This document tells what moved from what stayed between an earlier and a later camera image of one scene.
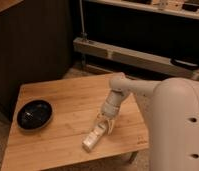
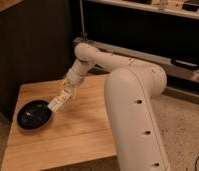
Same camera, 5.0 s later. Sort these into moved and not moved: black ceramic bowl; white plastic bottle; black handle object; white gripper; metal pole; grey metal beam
Moved: white plastic bottle; white gripper
Not moved: metal pole; grey metal beam; black ceramic bowl; black handle object
